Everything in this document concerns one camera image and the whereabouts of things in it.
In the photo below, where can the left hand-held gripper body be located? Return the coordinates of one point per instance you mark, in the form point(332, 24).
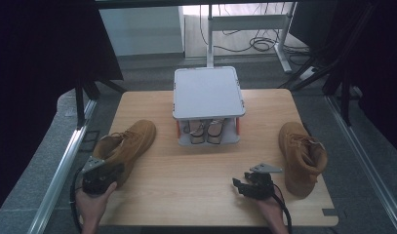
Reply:
point(97, 180)

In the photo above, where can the white cabinet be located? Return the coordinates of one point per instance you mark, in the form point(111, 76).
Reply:
point(140, 31)

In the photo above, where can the white two-tier shoe rack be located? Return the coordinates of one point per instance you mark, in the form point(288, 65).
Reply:
point(207, 94)

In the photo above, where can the aluminium rail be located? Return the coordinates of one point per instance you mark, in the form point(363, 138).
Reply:
point(61, 175)
point(365, 162)

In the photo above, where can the tan suede boot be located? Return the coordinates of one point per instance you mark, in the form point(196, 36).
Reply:
point(134, 143)
point(300, 146)

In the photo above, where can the white metal desk frame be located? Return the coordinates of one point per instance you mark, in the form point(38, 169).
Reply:
point(248, 22)

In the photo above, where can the person's left hand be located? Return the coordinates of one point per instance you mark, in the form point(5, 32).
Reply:
point(92, 208)

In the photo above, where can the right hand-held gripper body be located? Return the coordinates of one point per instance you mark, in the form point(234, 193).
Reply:
point(261, 187)

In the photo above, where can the person's right hand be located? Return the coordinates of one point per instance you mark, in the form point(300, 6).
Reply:
point(273, 209)

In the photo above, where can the white power strip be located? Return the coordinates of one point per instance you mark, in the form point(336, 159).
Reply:
point(307, 74)

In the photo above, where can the black curtain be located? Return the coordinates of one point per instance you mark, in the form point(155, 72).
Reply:
point(381, 65)
point(40, 65)

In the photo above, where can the black tripod stand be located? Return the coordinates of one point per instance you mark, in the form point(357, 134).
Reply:
point(79, 104)

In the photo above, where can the black metal stand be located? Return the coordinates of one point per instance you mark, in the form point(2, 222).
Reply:
point(345, 104)

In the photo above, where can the black silver heeled sandal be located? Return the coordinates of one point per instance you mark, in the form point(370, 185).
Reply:
point(196, 131)
point(216, 130)

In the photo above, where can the black floor grate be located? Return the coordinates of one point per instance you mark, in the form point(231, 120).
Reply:
point(89, 141)

